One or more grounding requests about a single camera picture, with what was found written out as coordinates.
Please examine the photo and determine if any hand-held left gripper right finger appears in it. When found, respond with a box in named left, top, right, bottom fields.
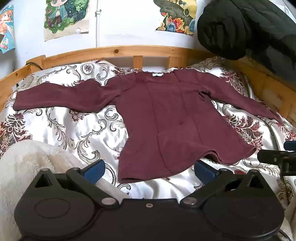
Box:
left=180, top=160, right=267, bottom=207

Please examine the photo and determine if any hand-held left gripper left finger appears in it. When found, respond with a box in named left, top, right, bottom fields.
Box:
left=34, top=159, right=120, bottom=207

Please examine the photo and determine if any maroon long-sleeve shirt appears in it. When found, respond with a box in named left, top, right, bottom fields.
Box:
left=13, top=70, right=284, bottom=184

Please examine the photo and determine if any floral printed bed sheet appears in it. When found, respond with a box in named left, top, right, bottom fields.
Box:
left=0, top=59, right=296, bottom=209

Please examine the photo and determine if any white fluffy blanket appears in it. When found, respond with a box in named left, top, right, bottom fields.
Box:
left=0, top=139, right=130, bottom=241

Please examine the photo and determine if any black padded jacket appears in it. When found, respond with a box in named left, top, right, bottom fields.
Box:
left=197, top=0, right=296, bottom=84

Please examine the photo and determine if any black cable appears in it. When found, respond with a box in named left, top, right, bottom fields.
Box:
left=26, top=61, right=45, bottom=70

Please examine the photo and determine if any wooden bed frame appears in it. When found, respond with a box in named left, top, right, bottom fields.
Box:
left=0, top=45, right=296, bottom=126

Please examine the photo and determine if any white wall pipe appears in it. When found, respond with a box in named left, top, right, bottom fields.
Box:
left=95, top=0, right=102, bottom=48

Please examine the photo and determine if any wall poster with green figure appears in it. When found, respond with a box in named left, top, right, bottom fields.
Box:
left=43, top=0, right=90, bottom=42

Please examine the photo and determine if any wall poster with orange-haired figure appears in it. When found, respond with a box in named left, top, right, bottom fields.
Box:
left=0, top=5, right=16, bottom=54

